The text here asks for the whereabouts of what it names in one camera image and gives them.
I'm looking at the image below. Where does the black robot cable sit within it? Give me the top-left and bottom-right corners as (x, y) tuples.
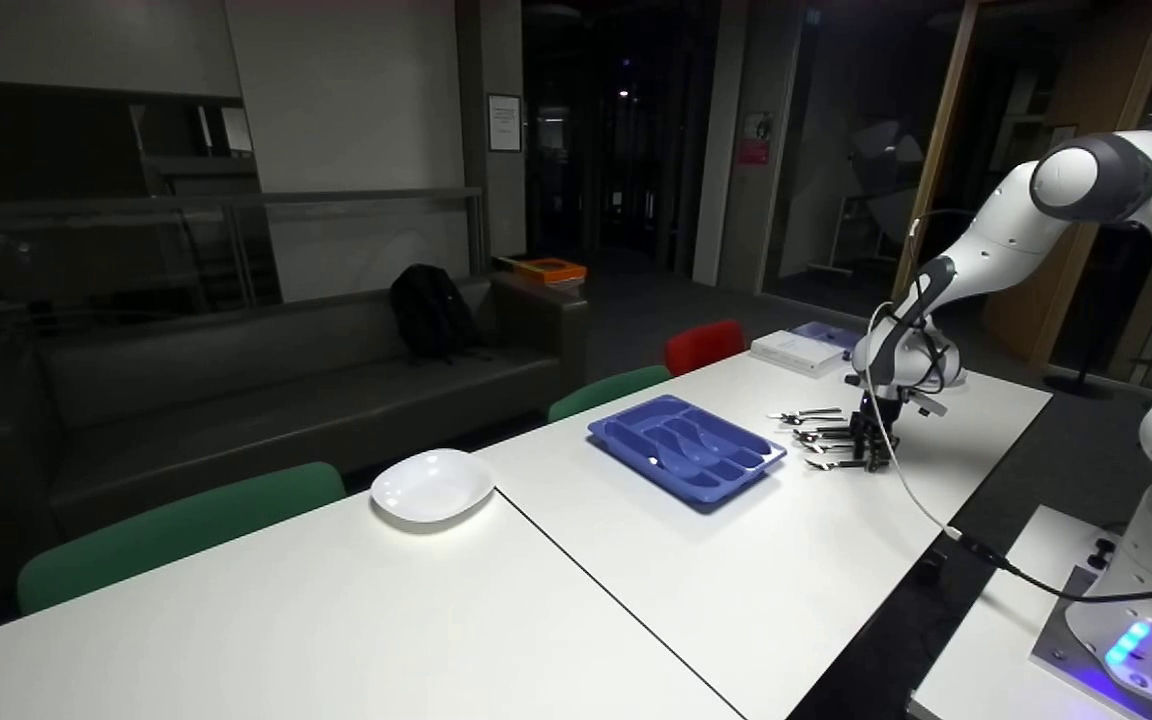
(860, 385), (1152, 610)

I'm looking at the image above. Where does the blue hardcover book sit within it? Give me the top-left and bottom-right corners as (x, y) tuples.
(791, 321), (866, 352)

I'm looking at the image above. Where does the black-handled spoon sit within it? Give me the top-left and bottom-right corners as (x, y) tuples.
(781, 407), (847, 424)

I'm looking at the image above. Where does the orange-lidded bin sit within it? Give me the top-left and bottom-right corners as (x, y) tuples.
(507, 255), (588, 289)

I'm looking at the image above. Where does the blue cutlery tray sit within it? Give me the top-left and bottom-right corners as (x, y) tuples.
(588, 396), (787, 514)

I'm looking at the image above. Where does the grey sofa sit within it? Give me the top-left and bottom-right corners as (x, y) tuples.
(0, 276), (588, 536)

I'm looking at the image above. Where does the red chair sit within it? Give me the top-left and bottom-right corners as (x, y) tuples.
(663, 321), (747, 378)

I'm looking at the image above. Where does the green chair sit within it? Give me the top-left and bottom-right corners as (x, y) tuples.
(18, 459), (348, 613)
(544, 365), (671, 419)

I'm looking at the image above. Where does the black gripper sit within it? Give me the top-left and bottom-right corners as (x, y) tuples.
(847, 387), (900, 473)

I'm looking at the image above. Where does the white plate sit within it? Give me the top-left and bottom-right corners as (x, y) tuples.
(369, 449), (494, 528)

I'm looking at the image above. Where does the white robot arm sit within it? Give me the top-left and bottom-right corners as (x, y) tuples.
(847, 129), (1152, 467)

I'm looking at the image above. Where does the black backpack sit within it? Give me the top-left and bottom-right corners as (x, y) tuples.
(389, 266), (478, 360)

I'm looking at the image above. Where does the wall poster frame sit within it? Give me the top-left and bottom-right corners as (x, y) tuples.
(490, 96), (524, 152)

